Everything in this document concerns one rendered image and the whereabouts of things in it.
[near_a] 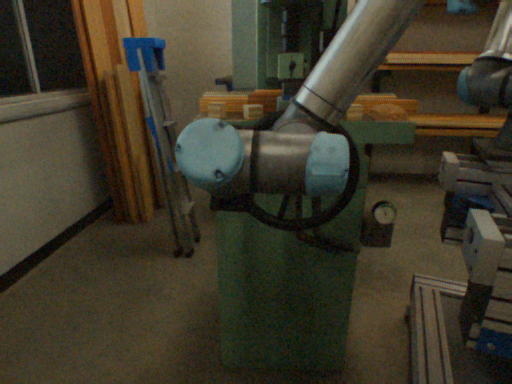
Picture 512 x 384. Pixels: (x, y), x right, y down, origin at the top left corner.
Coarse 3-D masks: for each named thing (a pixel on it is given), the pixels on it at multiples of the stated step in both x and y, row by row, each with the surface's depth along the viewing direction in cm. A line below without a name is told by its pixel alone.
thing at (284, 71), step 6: (282, 54) 93; (288, 54) 93; (294, 54) 93; (300, 54) 93; (282, 60) 94; (288, 60) 94; (294, 60) 94; (300, 60) 94; (282, 66) 94; (288, 66) 94; (300, 66) 94; (282, 72) 95; (288, 72) 95; (294, 72) 95; (300, 72) 95; (282, 78) 96
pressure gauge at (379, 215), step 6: (378, 204) 91; (384, 204) 89; (390, 204) 89; (372, 210) 92; (378, 210) 90; (390, 210) 90; (396, 210) 90; (378, 216) 91; (384, 216) 91; (390, 216) 91; (378, 222) 91; (384, 222) 91; (390, 222) 91
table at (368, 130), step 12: (192, 120) 90; (228, 120) 89; (240, 120) 89; (252, 120) 89; (348, 120) 89; (360, 120) 89; (372, 120) 89; (348, 132) 89; (360, 132) 89; (372, 132) 89; (384, 132) 89; (396, 132) 88; (408, 132) 88
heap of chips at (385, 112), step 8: (384, 104) 94; (392, 104) 92; (376, 112) 92; (384, 112) 89; (392, 112) 89; (400, 112) 89; (384, 120) 89; (392, 120) 88; (400, 120) 88; (408, 120) 89
